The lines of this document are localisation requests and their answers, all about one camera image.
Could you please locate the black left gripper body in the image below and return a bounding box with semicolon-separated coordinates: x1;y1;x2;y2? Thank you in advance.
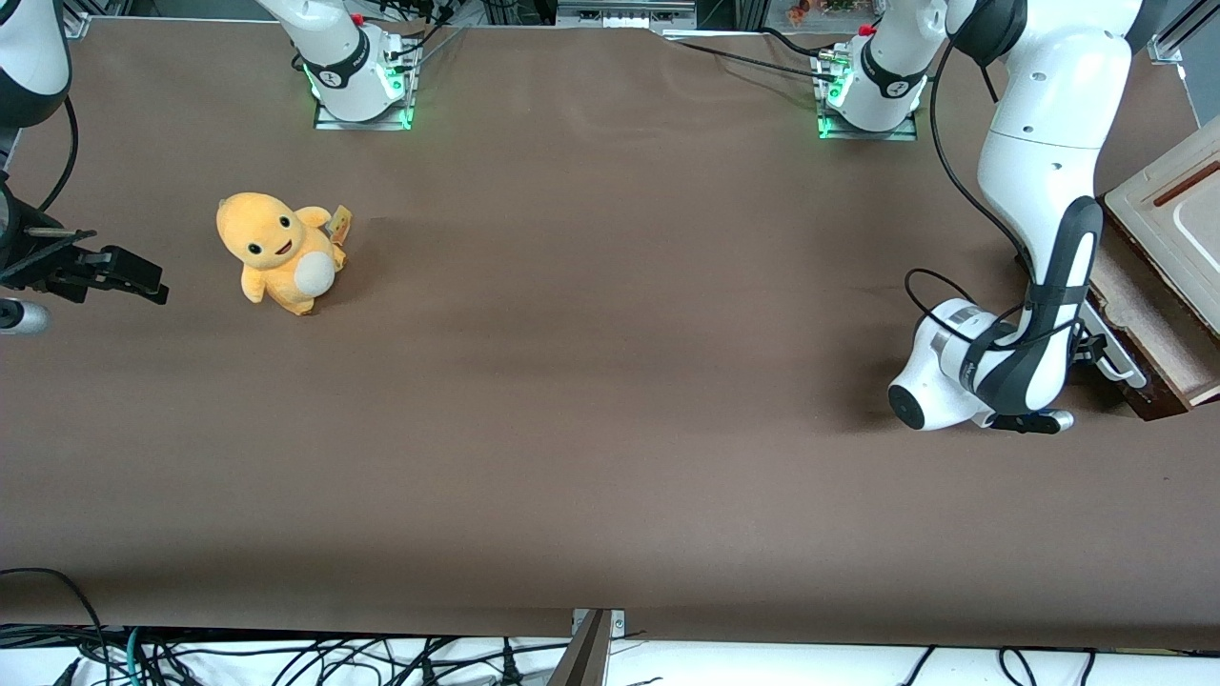
1069;322;1099;382

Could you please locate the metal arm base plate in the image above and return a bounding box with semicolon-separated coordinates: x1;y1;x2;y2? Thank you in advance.
815;52;921;143
313;38;422;132

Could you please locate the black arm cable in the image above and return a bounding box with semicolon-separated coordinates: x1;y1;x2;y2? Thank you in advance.
36;93;81;214
903;36;1089;361

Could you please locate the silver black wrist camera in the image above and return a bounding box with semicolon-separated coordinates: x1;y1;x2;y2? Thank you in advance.
0;300;51;335
989;408;1076;435

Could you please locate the white bar drawer handle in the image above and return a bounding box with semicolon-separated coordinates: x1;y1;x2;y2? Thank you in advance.
1085;305;1149;390

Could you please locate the wooden drawer with white handle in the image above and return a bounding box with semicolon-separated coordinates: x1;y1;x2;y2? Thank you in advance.
1087;229;1220;422

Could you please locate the dark wooden drawer cabinet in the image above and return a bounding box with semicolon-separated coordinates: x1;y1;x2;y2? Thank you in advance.
1096;189;1220;413

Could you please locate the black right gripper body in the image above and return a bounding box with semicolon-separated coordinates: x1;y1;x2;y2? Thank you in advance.
0;181;101;304

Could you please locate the white panelled cabinet door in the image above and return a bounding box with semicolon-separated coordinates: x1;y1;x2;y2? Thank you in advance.
1104;114;1220;336

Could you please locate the yellow plush toy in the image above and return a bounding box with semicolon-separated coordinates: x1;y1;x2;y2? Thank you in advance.
215;192;354;316

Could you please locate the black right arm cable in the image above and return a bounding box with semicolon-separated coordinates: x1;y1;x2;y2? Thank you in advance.
36;93;81;214

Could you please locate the aluminium frame profile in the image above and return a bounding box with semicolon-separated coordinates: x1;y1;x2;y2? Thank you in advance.
556;0;699;31
1147;0;1220;68

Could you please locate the grey metal bracket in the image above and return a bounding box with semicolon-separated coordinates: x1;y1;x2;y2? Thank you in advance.
546;608;627;686

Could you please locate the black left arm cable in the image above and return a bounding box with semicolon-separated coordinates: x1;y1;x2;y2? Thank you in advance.
903;36;1089;361

